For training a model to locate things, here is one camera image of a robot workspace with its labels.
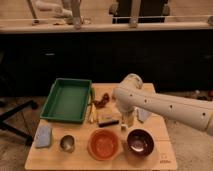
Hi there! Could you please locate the green plastic tray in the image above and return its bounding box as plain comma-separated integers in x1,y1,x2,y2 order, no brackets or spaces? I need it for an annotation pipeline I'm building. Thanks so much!
40,78,92,124

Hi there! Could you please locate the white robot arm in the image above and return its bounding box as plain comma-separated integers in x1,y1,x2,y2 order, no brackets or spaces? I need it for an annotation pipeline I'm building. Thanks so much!
113,73,213,136

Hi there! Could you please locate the light blue cloth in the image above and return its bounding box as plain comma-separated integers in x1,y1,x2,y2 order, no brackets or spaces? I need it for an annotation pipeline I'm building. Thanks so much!
137,108,151,122

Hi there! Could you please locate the dark purple bowl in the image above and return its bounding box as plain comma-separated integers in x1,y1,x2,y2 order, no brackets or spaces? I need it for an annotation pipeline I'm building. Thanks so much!
127,129,154,157

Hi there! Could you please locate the orange bowl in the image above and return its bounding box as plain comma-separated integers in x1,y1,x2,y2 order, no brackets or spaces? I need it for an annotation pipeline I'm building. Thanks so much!
87,129,119,161

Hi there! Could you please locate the small metal cup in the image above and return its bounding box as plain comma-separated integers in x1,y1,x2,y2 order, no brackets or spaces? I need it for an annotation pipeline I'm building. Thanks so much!
60,135,75,153

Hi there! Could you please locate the light blue sponge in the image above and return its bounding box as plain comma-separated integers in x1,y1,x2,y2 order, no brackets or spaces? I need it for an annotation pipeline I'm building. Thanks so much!
35,125,52,148

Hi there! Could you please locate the black office chair base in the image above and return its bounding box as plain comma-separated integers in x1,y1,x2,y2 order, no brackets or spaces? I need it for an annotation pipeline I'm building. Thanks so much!
0,99,39,147

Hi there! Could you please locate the brown beaded chain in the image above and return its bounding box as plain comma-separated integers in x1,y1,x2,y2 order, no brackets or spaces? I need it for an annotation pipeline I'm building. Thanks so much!
92,92,111,108

